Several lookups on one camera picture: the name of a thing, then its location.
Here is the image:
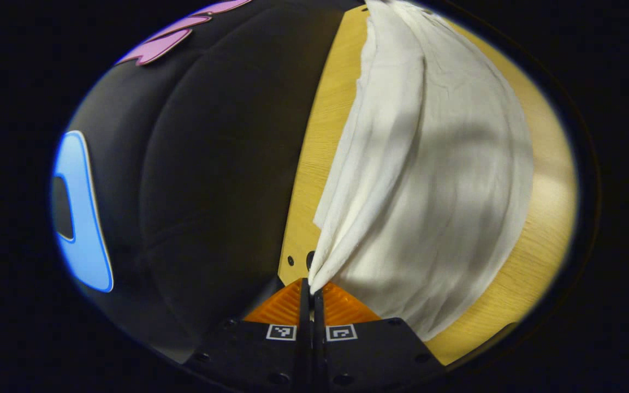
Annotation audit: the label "black backdrop cloth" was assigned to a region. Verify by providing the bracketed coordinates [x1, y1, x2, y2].
[52, 0, 367, 361]

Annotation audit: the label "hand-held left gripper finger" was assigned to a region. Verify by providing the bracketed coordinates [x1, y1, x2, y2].
[183, 277, 312, 393]
[312, 281, 449, 393]

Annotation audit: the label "white jeans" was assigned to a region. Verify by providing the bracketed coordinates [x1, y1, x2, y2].
[308, 0, 535, 342]

